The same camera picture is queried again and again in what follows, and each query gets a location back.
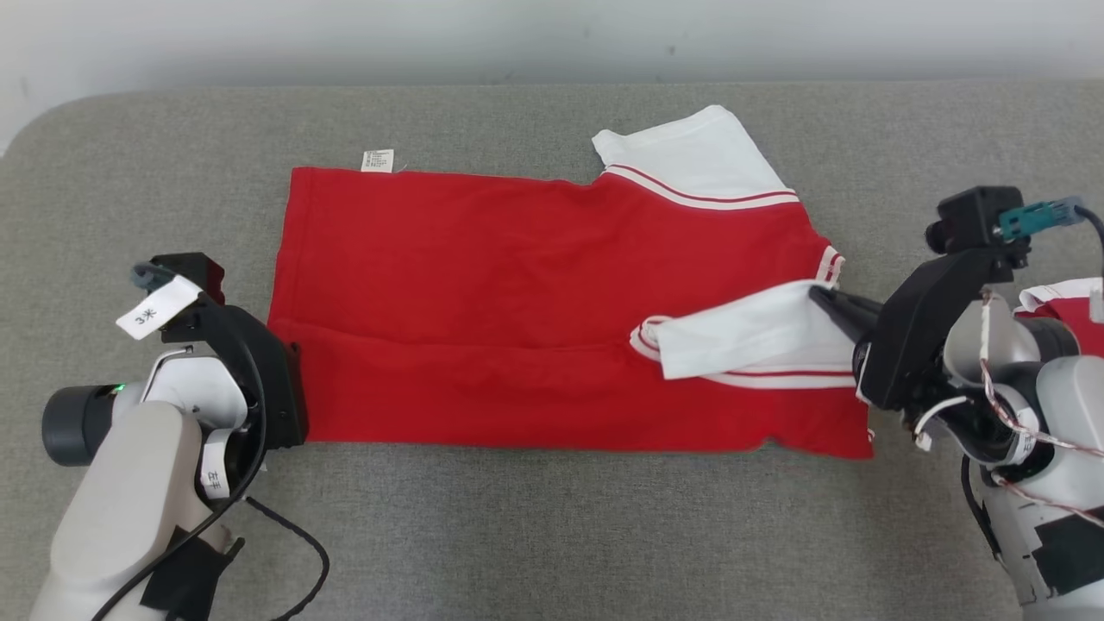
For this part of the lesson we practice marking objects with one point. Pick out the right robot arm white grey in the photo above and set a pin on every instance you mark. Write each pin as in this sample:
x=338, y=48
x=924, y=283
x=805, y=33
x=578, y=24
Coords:
x=1069, y=405

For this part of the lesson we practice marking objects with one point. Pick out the teal camera connector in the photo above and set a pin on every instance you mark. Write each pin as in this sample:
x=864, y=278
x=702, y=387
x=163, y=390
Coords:
x=148, y=276
x=1031, y=220

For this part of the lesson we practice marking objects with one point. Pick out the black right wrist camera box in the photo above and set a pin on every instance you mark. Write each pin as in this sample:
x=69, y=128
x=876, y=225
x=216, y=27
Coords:
x=970, y=216

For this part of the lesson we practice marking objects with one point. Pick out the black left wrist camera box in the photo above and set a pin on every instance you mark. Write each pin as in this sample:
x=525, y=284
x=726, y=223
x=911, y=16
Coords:
x=203, y=272

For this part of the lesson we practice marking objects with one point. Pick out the teal right camera connector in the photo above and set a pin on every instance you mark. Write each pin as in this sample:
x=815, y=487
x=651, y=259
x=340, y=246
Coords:
x=1031, y=220

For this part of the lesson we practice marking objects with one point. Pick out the teal left camera connector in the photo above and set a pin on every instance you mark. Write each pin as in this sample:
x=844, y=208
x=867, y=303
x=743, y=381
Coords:
x=148, y=276

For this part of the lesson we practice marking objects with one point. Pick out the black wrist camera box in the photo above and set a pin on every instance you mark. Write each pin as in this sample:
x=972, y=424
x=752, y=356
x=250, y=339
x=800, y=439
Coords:
x=203, y=272
x=970, y=216

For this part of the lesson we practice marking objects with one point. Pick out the red shorts with white stripes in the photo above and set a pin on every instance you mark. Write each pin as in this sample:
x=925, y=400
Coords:
x=1078, y=323

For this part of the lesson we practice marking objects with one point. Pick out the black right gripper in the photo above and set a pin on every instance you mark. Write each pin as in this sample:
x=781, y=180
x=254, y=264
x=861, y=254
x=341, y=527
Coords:
x=914, y=336

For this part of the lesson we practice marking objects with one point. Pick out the red jersey with white sleeves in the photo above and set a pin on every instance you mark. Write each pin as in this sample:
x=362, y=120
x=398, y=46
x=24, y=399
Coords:
x=474, y=302

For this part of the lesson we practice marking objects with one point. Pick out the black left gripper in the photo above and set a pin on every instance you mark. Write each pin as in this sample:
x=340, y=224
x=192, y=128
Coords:
x=276, y=388

